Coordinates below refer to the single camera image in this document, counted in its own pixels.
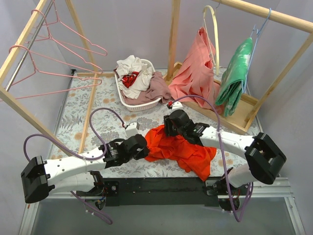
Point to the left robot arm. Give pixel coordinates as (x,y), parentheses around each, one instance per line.
(41,178)

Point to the orange t shirt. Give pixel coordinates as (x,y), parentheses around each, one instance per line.
(189,157)

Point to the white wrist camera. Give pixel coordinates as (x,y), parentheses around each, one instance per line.
(174,105)
(132,129)

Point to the green white garment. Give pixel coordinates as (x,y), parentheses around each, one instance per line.
(231,84)

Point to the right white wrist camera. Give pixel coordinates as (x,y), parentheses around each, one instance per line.
(174,105)

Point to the light blue wire hanger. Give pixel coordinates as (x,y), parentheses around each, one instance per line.
(258,32)

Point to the right wooden clothes rack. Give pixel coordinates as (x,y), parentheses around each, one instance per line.
(247,107)

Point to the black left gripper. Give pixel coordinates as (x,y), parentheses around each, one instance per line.
(141,152)

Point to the cream plastic hanger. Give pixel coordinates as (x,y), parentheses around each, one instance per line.
(214,31)

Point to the red patterned cloth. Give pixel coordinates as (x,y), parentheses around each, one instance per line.
(129,79)

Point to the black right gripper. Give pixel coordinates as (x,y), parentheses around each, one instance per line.
(169,128)

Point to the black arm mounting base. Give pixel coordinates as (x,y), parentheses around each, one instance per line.
(158,191)

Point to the salmon pink garment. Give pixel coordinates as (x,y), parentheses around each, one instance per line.
(196,75)

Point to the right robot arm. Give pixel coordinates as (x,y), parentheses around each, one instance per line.
(264,158)

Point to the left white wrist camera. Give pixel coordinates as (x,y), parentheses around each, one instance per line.
(132,129)

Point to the white laundry basket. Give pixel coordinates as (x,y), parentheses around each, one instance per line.
(135,108)

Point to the mauve cloth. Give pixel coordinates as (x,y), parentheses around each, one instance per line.
(157,89)

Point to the floral patterned table mat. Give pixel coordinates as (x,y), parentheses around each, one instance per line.
(108,126)

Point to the white cloth in basket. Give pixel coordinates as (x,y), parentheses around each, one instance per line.
(129,65)

